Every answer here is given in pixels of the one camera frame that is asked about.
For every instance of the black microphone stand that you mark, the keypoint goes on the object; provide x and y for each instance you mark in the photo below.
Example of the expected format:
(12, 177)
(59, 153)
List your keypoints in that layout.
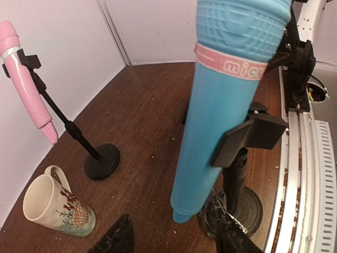
(102, 160)

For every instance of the taped base microphone stand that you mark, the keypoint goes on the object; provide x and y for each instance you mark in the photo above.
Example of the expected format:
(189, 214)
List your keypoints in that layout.
(237, 158)

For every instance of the right aluminium frame post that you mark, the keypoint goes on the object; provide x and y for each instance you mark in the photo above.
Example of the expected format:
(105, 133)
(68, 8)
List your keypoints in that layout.
(113, 31)

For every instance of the pink toy microphone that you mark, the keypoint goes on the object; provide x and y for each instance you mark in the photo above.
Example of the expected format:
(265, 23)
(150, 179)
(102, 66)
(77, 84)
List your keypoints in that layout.
(23, 82)

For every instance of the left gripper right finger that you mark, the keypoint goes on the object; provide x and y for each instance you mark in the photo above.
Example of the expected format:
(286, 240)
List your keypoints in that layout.
(230, 238)

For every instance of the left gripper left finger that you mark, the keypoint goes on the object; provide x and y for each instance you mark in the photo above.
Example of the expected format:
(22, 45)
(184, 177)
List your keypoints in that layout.
(119, 238)

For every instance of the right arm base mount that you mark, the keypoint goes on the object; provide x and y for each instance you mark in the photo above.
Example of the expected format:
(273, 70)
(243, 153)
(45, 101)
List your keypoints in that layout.
(301, 87)

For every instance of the white ceramic mug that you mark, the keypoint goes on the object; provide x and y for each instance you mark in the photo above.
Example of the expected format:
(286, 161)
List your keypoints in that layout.
(49, 202)

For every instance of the blue toy microphone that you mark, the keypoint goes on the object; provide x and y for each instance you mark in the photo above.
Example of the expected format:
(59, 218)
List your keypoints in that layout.
(235, 42)

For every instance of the front aluminium rail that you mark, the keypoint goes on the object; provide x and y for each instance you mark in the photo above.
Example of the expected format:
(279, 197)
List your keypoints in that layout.
(304, 215)

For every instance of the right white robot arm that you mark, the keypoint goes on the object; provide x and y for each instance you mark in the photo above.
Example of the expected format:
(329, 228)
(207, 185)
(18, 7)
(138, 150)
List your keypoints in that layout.
(298, 29)

